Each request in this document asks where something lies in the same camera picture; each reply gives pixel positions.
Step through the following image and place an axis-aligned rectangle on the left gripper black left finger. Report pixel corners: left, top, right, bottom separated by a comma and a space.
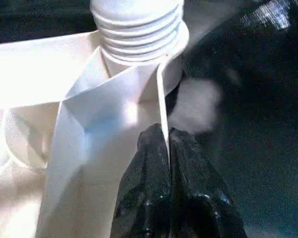
110, 123, 172, 238

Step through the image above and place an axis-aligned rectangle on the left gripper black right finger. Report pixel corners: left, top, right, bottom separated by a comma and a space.
168, 127, 248, 238

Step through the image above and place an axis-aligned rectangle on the white plastic table top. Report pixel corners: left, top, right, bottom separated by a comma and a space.
0, 25, 190, 238

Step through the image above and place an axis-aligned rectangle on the white plastic table leg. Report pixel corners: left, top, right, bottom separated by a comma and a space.
89, 0, 185, 65

